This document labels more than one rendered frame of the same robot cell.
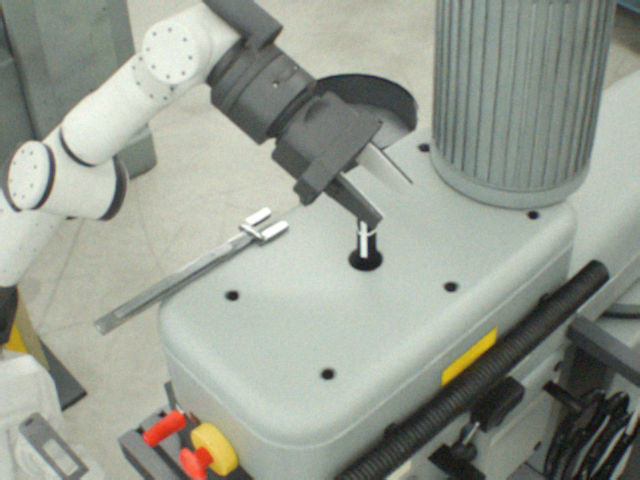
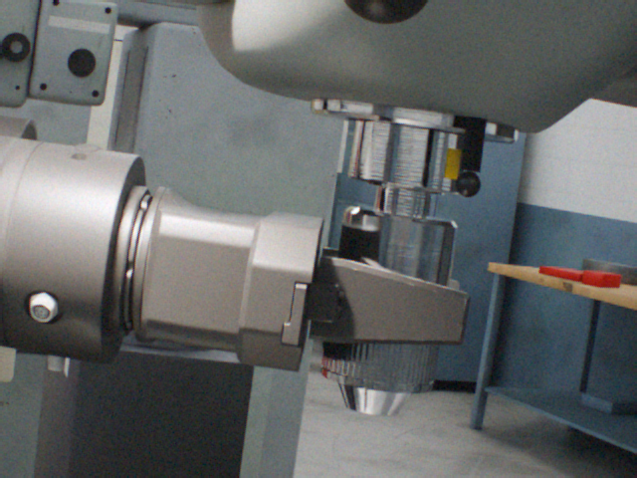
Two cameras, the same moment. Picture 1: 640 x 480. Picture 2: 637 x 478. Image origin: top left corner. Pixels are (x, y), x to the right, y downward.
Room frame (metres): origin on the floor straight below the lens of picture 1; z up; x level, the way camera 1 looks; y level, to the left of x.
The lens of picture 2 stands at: (0.20, -0.17, 1.29)
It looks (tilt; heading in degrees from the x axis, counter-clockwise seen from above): 4 degrees down; 17
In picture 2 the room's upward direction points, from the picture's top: 8 degrees clockwise
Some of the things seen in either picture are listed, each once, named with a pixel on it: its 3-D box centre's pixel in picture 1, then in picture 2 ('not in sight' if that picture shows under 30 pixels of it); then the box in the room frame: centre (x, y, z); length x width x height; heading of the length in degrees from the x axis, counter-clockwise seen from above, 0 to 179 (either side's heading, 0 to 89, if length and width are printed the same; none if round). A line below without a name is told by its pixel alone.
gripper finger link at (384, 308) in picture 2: not in sight; (388, 309); (0.69, -0.05, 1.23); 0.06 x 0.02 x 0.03; 106
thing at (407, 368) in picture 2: not in sight; (387, 310); (0.72, -0.04, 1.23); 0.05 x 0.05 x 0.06
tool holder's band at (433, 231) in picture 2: not in sight; (399, 225); (0.72, -0.04, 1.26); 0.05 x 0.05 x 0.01
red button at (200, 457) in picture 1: (197, 461); not in sight; (0.56, 0.15, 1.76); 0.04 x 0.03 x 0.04; 41
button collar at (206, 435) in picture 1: (214, 449); not in sight; (0.57, 0.13, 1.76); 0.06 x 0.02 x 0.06; 41
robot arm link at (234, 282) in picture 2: not in sight; (167, 273); (0.70, 0.04, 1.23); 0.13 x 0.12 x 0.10; 16
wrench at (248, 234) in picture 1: (190, 272); not in sight; (0.71, 0.14, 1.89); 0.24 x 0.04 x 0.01; 129
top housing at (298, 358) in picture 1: (375, 301); not in sight; (0.73, -0.05, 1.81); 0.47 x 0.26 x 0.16; 131
